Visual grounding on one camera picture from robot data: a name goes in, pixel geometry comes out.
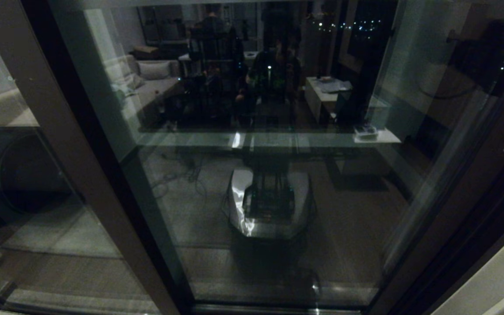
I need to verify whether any brown framed sliding glass door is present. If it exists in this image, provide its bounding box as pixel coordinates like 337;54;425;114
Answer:
49;0;504;315

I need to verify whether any dark brown door jamb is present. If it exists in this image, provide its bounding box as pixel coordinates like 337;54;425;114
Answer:
403;175;504;315

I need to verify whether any brown framed fixed glass panel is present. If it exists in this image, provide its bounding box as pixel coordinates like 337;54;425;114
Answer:
0;0;193;315

